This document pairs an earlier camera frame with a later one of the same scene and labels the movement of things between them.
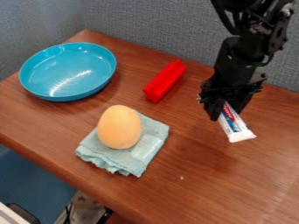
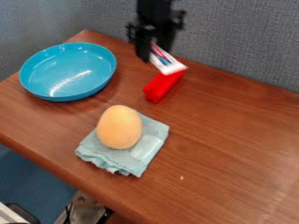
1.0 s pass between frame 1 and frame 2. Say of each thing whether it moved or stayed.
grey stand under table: stayed
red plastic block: stayed
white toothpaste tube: moved
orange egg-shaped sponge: stayed
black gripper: moved
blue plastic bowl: stayed
